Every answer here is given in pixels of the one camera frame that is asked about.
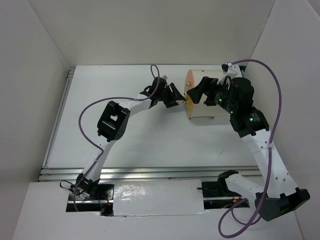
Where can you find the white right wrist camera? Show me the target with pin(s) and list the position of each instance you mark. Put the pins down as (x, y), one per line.
(229, 70)

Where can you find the orange drawer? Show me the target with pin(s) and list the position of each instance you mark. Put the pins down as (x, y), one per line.
(188, 88)
(189, 79)

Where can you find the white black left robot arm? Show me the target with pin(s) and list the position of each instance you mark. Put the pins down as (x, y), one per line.
(112, 125)

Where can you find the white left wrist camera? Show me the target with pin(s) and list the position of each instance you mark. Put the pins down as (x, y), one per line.
(164, 78)

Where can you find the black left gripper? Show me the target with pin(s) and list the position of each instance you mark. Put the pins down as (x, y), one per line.
(174, 96)

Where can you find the white foil-taped cover panel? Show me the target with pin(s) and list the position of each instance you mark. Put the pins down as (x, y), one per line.
(158, 198)

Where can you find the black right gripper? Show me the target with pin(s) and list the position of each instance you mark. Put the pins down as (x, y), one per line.
(209, 85)

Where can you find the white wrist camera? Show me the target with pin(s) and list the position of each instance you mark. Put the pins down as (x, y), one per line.
(229, 70)
(164, 78)

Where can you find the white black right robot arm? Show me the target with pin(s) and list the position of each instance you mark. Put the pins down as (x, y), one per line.
(283, 194)

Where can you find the cream cylindrical drawer organizer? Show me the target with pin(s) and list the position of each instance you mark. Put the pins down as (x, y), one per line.
(208, 106)

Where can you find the orange top drawer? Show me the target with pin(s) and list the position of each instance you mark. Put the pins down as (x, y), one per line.
(189, 79)

